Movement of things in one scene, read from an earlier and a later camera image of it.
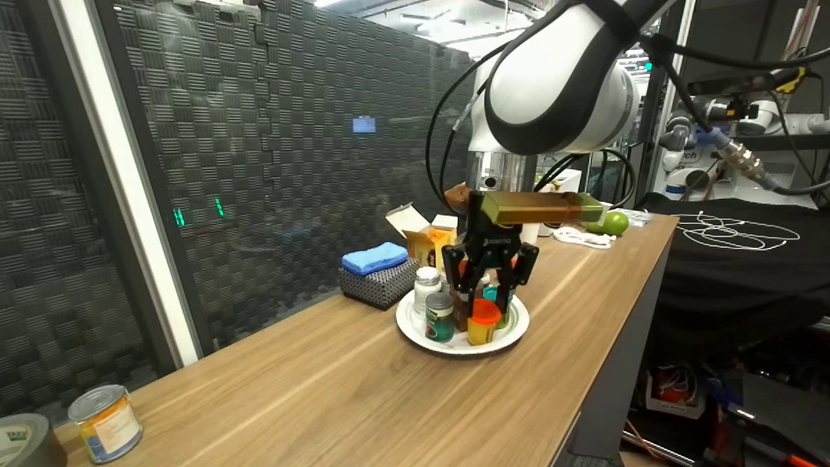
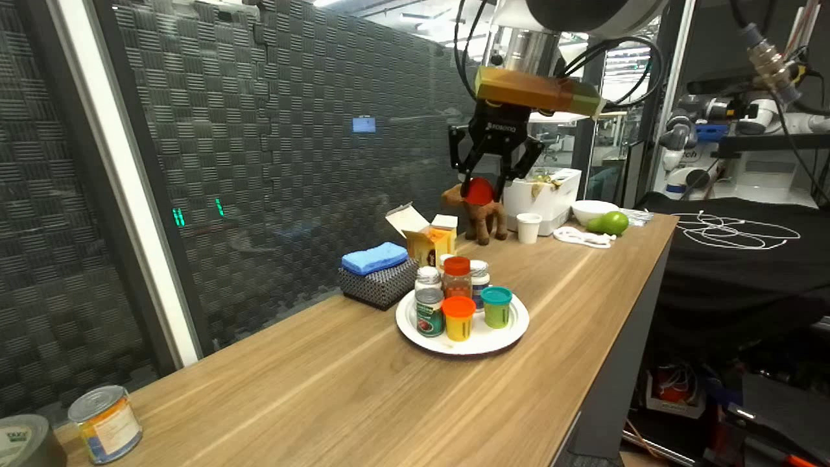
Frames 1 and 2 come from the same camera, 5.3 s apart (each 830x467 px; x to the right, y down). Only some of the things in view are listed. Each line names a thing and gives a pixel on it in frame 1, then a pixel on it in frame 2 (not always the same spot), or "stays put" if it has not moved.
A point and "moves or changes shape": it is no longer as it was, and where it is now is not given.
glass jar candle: (107, 422) stays put
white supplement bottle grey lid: (426, 288) stays put
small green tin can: (440, 317) moves or changes shape
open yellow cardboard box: (426, 239) stays put
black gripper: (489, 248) → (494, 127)
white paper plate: (459, 343) stays put
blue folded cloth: (374, 257) stays put
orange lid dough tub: (481, 328) → (459, 317)
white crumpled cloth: (576, 235) stays put
